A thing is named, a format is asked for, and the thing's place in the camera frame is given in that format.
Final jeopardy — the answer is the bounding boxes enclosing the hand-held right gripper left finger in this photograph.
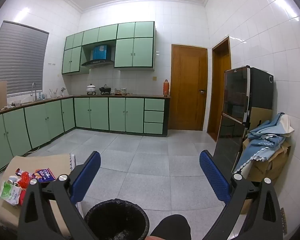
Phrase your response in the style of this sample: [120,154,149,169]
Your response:
[17,151,101,240]

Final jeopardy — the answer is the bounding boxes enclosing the cardboard box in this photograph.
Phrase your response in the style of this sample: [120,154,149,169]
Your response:
[241,140,292,214]

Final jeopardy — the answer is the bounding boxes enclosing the grey window blind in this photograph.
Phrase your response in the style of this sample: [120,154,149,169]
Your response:
[0,20,50,97]

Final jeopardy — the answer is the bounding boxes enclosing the green wet wipe packet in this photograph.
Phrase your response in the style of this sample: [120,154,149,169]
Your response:
[0,181,23,205]

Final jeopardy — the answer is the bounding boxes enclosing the wooden door with handle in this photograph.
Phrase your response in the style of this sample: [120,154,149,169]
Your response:
[169,44,208,131]

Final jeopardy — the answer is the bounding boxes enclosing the green base cabinets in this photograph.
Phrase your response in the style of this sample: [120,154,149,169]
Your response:
[0,95,170,178]

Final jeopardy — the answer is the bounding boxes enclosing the black refrigerator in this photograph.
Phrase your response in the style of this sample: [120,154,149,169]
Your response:
[213,65,274,174]

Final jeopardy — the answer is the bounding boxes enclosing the blue box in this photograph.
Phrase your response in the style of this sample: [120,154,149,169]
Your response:
[91,44,109,60]

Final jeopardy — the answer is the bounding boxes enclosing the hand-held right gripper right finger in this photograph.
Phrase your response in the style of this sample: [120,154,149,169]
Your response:
[199,150,283,240]

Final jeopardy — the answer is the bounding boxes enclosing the light blue scalloped cloth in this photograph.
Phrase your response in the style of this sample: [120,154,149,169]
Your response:
[234,112,295,174]

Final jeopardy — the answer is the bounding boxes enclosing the green wall cabinets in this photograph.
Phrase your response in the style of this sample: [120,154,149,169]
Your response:
[62,21,156,75]

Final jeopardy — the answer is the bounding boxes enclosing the beige tablecloth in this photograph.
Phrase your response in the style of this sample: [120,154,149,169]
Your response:
[0,154,77,233]

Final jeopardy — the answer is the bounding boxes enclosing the orange plastic mesh net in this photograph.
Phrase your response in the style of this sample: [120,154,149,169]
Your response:
[17,171,32,205]

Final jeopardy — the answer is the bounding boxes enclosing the blue snack packet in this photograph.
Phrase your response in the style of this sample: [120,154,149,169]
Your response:
[34,168,56,183]

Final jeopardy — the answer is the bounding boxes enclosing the black trash bin with bag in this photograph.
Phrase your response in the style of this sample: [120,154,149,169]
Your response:
[84,199,150,240]

